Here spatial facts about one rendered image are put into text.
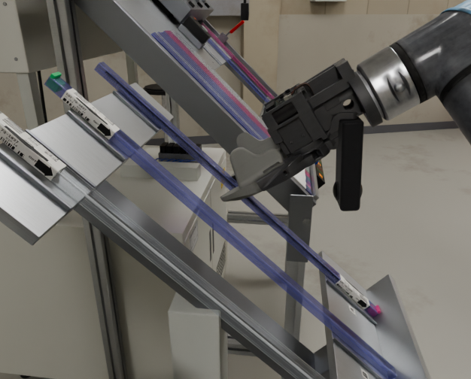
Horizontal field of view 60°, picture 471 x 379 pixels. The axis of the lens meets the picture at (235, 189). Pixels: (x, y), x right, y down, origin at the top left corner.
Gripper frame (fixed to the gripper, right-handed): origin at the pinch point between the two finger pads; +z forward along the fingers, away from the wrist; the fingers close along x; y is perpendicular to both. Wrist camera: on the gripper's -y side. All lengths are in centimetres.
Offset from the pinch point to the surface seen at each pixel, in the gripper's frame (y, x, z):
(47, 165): 15.4, 22.6, 4.0
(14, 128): 18.9, 21.9, 4.7
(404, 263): -112, -129, -9
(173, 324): -6.5, 13.7, 10.9
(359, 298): -22.7, 0.6, -6.4
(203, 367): -13.4, 13.6, 11.4
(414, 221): -121, -175, -24
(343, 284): -19.7, 0.6, -5.5
